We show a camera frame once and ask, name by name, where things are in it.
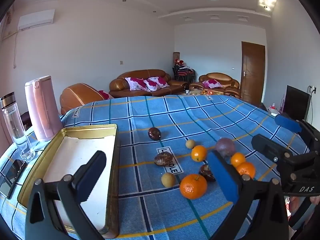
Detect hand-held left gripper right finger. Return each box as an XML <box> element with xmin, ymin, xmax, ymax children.
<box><xmin>207</xmin><ymin>150</ymin><xmax>290</xmax><ymax>240</ymax></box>

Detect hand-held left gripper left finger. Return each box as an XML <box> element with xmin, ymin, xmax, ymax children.
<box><xmin>25</xmin><ymin>150</ymin><xmax>108</xmax><ymax>240</ymax></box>

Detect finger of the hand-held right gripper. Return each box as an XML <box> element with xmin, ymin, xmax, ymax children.
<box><xmin>251</xmin><ymin>134</ymin><xmax>320</xmax><ymax>178</ymax></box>
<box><xmin>274</xmin><ymin>114</ymin><xmax>320</xmax><ymax>155</ymax></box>

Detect dark mangosteen with golden calyx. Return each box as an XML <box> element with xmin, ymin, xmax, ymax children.
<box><xmin>199</xmin><ymin>164</ymin><xmax>216</xmax><ymax>182</ymax></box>

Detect purple passion fruit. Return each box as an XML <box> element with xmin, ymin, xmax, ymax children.
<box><xmin>215</xmin><ymin>138</ymin><xmax>236</xmax><ymax>158</ymax></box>

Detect large orange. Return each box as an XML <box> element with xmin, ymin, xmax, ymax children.
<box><xmin>179</xmin><ymin>174</ymin><xmax>208</xmax><ymax>200</ymax></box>

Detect gold metal tin tray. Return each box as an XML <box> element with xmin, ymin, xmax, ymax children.
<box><xmin>17</xmin><ymin>124</ymin><xmax>120</xmax><ymax>239</ymax></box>

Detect dry brown mangosteen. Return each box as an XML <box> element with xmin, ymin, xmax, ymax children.
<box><xmin>154</xmin><ymin>154</ymin><xmax>173</xmax><ymax>167</ymax></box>

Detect smooth dark mangosteen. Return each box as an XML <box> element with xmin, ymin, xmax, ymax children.
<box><xmin>148</xmin><ymin>127</ymin><xmax>161</xmax><ymax>140</ymax></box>

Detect person's right hand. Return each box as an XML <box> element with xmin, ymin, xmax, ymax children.
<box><xmin>287</xmin><ymin>196</ymin><xmax>301</xmax><ymax>221</ymax></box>

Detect black television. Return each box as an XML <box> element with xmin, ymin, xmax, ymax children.
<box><xmin>285</xmin><ymin>85</ymin><xmax>312</xmax><ymax>123</ymax></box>

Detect brown wooden door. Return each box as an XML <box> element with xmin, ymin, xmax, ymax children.
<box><xmin>241</xmin><ymin>41</ymin><xmax>265</xmax><ymax>104</ymax></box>

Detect brown leather armchair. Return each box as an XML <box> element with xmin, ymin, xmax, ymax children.
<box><xmin>189</xmin><ymin>72</ymin><xmax>242</xmax><ymax>99</ymax></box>
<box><xmin>59</xmin><ymin>83</ymin><xmax>114</xmax><ymax>115</ymax></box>

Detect black smartphone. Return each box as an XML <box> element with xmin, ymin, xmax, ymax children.
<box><xmin>6</xmin><ymin>159</ymin><xmax>27</xmax><ymax>200</ymax></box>

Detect coffee table with snacks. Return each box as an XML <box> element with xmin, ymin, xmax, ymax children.
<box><xmin>185</xmin><ymin>89</ymin><xmax>223</xmax><ymax>96</ymax></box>

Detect floral pink pillow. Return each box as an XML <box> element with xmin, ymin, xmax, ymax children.
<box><xmin>202</xmin><ymin>79</ymin><xmax>223</xmax><ymax>88</ymax></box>
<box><xmin>98</xmin><ymin>90</ymin><xmax>114</xmax><ymax>100</ymax></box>
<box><xmin>125</xmin><ymin>77</ymin><xmax>148</xmax><ymax>91</ymax></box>
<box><xmin>144</xmin><ymin>76</ymin><xmax>170</xmax><ymax>92</ymax></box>

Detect pink electric kettle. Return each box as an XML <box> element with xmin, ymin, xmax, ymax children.
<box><xmin>24</xmin><ymin>75</ymin><xmax>63</xmax><ymax>142</ymax></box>

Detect dark stool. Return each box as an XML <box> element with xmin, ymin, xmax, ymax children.
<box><xmin>20</xmin><ymin>111</ymin><xmax>32</xmax><ymax>130</ymax></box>

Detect clear glass water bottle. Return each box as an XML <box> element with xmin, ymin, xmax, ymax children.
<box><xmin>0</xmin><ymin>92</ymin><xmax>35</xmax><ymax>161</ymax></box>

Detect blue plaid tablecloth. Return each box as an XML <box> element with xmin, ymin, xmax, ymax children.
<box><xmin>0</xmin><ymin>95</ymin><xmax>310</xmax><ymax>240</ymax></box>

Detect brown leather sofa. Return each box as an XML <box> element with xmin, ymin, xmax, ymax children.
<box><xmin>109</xmin><ymin>69</ymin><xmax>189</xmax><ymax>98</ymax></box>

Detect stacked dark chairs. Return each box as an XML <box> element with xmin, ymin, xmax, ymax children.
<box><xmin>172</xmin><ymin>65</ymin><xmax>196</xmax><ymax>83</ymax></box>

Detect white air conditioner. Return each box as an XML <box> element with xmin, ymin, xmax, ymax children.
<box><xmin>17</xmin><ymin>9</ymin><xmax>55</xmax><ymax>30</ymax></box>

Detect air conditioner cable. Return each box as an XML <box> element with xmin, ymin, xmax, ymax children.
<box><xmin>1</xmin><ymin>29</ymin><xmax>20</xmax><ymax>68</ymax></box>

